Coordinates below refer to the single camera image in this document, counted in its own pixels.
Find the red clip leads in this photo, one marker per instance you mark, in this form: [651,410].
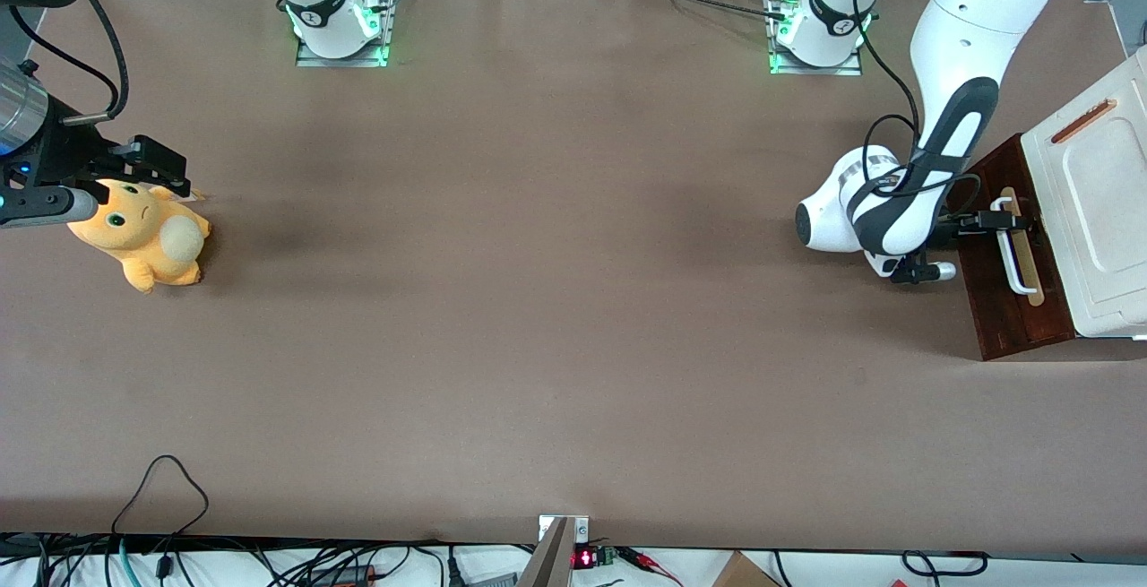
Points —
[650,562]

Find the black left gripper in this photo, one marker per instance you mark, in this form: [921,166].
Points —
[952,227]

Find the yellow plush toy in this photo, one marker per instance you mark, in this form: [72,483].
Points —
[148,237]

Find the black power adapter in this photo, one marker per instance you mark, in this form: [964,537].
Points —
[345,576]

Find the red digit display module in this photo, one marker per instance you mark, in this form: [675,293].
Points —
[587,557]

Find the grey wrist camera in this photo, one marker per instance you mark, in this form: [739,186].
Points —
[45,206]
[932,271]

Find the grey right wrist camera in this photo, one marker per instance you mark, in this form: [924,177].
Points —
[45,206]

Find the brown cardboard piece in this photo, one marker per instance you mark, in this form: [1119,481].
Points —
[742,572]

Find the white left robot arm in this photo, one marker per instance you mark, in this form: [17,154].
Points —
[977,22]

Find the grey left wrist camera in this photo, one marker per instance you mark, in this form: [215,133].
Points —
[932,271]

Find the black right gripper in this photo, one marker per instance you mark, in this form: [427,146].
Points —
[67,152]

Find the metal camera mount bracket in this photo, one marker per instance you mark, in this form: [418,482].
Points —
[556,551]

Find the white and brown cabinet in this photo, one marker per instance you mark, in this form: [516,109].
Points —
[1111,237]

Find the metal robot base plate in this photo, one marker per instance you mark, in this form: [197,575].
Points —
[340,60]
[815,70]

